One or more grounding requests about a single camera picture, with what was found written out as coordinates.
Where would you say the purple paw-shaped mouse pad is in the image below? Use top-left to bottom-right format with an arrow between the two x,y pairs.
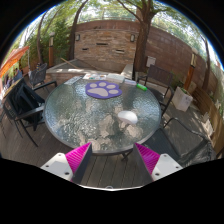
85,80 -> 123,100

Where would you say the green small bottle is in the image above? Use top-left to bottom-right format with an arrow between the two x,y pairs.
135,83 -> 148,92

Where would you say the orange parasol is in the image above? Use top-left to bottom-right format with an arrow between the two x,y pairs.
0,45 -> 30,78

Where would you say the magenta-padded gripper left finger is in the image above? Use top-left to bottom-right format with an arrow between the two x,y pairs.
40,142 -> 93,185

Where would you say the white square bin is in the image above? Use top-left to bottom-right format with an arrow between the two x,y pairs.
171,86 -> 194,113

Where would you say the thick tree trunk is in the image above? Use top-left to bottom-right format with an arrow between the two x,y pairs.
117,0 -> 162,73

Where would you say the black metal chair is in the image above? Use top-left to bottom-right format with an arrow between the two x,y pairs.
1,77 -> 46,148

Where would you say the small white blue box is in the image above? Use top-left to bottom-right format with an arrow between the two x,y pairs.
124,78 -> 137,86

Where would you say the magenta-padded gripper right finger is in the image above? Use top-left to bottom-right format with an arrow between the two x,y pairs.
133,142 -> 184,183

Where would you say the person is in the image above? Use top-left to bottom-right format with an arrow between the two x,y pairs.
12,67 -> 24,83

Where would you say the dark slatted armchair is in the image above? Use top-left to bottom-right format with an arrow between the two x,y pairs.
137,64 -> 175,116

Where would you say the grey wall utility box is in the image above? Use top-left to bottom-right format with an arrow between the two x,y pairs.
145,55 -> 157,68

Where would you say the dark grey mesh chair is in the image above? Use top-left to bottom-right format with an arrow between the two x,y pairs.
143,117 -> 218,168

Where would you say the wooden slatted bench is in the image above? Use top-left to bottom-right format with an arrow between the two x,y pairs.
192,86 -> 224,153

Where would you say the thin curved tree trunk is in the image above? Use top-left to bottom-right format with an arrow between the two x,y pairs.
68,0 -> 90,61

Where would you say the white computer mouse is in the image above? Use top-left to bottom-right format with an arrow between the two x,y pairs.
117,110 -> 139,125

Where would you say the wooden lamp post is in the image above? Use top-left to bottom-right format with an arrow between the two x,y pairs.
48,31 -> 56,68
183,47 -> 199,91

